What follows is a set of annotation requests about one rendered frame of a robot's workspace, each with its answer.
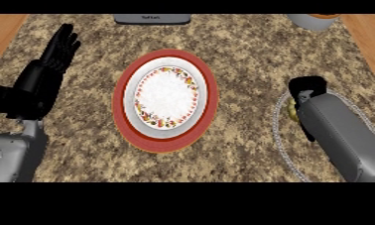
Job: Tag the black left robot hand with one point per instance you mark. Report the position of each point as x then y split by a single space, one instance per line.
42 77

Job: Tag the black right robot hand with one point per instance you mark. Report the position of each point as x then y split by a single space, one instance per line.
308 85

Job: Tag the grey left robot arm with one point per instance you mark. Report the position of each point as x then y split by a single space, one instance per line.
16 151

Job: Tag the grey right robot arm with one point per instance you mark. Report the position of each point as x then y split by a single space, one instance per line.
339 136

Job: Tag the yellow squash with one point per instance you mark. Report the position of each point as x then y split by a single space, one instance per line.
292 110

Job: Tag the red-rimmed white patterned plate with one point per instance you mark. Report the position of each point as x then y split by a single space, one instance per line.
166 100

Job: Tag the pale grey plant pot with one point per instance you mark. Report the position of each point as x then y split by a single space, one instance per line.
312 21

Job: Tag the grey flat appliance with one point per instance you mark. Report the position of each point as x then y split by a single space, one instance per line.
153 19

